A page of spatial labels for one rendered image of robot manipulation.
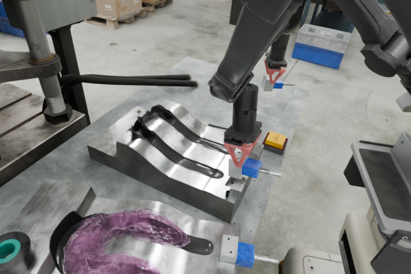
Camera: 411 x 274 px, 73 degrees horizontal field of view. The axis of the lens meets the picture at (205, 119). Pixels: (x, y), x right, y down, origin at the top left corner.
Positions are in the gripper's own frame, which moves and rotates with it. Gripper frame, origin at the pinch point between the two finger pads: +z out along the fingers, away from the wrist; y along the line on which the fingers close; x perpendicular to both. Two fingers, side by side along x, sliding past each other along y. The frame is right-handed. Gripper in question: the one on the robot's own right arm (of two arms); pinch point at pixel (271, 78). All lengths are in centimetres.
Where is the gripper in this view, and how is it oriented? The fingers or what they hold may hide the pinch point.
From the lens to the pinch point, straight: 118.7
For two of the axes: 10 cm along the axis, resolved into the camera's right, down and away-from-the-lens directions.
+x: 10.0, 0.4, 0.7
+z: -0.8, 8.0, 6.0
